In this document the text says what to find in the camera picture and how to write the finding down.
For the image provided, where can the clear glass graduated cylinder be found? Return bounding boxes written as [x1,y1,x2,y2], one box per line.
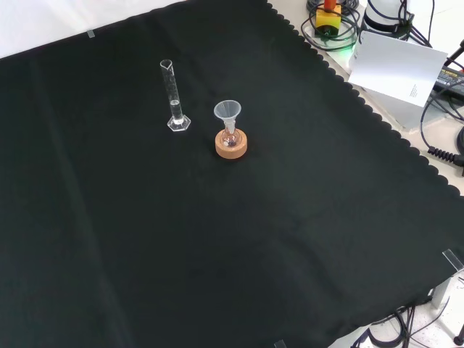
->
[159,59,192,133]

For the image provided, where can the small round-bottom glass flask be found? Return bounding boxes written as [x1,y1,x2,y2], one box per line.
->
[221,126,241,149]

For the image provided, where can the black cloth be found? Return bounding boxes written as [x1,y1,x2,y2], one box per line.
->
[0,0,464,348]

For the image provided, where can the clear plastic funnel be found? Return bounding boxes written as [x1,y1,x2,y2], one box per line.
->
[213,100,243,135]

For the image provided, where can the yellow stop button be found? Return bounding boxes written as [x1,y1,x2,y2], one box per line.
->
[314,0,342,38]

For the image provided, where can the black power adapter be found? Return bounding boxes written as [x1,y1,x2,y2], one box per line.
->
[433,63,464,94]

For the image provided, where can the black tripod leg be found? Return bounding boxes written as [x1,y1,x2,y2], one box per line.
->
[444,39,464,68]

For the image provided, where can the cork ring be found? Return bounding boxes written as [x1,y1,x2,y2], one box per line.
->
[215,130,251,160]

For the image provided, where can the black cable loops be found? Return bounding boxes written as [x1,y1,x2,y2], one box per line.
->
[299,0,363,51]

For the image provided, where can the black coiled cable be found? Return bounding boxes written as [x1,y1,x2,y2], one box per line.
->
[420,90,464,168]

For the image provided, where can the black cable bundle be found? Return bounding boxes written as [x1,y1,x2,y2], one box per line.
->
[351,304,464,348]

